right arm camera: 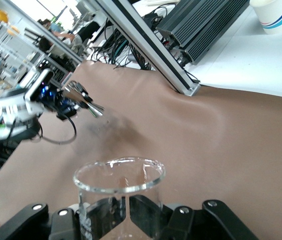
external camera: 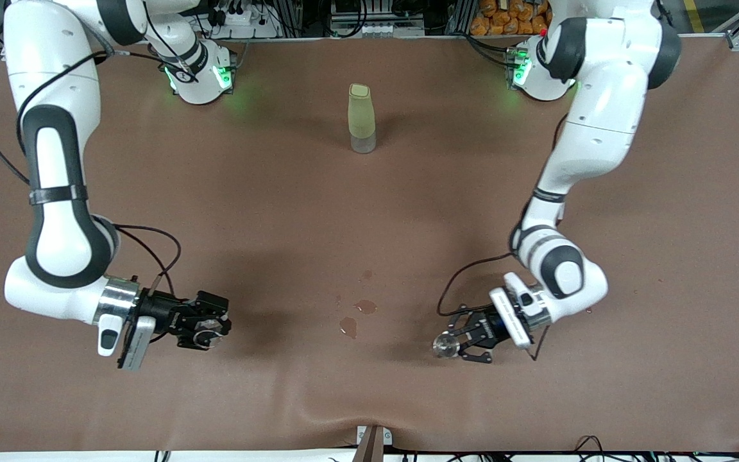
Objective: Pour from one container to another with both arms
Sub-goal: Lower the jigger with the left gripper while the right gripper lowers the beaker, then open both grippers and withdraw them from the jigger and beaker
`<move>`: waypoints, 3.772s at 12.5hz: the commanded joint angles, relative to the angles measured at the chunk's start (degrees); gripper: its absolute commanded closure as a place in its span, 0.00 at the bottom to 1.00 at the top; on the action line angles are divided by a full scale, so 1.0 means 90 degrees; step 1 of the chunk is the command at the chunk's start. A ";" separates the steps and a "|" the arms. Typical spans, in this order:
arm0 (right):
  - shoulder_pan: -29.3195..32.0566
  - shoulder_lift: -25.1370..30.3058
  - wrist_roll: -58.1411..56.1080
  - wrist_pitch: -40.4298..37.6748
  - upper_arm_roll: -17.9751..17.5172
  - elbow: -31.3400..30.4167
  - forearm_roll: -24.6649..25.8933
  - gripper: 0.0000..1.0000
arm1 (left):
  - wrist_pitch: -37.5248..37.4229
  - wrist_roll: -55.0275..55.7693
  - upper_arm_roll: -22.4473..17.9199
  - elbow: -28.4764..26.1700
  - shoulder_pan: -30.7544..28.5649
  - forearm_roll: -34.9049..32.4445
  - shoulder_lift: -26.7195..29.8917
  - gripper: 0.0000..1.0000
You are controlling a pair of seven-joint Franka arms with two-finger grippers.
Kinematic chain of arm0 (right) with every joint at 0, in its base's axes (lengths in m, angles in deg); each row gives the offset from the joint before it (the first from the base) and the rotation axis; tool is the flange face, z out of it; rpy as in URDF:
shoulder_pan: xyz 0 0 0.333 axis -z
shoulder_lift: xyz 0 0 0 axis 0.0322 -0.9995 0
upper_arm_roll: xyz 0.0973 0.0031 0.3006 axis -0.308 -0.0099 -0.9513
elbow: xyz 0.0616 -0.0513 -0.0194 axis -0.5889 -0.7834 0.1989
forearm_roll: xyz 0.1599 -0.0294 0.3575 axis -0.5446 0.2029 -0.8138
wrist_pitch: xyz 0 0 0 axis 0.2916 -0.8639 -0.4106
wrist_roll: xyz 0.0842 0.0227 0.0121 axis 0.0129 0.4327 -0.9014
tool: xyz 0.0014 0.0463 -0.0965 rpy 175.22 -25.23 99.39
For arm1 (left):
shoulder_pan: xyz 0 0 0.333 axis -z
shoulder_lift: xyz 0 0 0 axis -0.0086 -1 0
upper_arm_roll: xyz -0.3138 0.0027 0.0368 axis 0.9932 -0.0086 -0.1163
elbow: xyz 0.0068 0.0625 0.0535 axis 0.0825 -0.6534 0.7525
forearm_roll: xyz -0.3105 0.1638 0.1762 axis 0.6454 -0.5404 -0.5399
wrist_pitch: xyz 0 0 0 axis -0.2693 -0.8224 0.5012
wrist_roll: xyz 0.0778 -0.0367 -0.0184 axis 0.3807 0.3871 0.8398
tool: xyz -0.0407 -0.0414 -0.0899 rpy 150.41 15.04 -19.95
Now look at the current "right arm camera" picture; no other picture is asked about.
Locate clear glass beaker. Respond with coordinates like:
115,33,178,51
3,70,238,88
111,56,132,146
73,156,166,240

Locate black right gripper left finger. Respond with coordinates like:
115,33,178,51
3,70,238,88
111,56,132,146
0,202,81,240

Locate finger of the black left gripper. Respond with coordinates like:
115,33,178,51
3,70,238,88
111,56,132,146
76,83,93,102
56,107,81,120

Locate person in black clothes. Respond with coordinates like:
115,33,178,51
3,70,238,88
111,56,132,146
42,19,99,50

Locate aluminium frame post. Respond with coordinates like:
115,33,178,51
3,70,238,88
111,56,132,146
97,0,201,97

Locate seated dark-haired person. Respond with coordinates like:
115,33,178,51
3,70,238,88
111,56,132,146
38,37,55,52

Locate steel double-cone jigger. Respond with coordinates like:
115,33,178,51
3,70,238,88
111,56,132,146
64,80,105,118

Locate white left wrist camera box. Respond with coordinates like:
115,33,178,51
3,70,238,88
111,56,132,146
24,68,54,102

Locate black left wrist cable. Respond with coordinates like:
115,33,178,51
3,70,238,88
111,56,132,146
37,116,78,145

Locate tangled black cable bundle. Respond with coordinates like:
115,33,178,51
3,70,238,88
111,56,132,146
88,24,156,72

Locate white paper cup blue stripe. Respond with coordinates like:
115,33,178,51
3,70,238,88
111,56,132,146
249,0,282,35

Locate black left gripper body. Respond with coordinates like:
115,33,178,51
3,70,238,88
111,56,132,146
39,86,81,118

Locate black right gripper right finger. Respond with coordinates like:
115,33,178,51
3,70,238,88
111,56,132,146
129,194,259,240

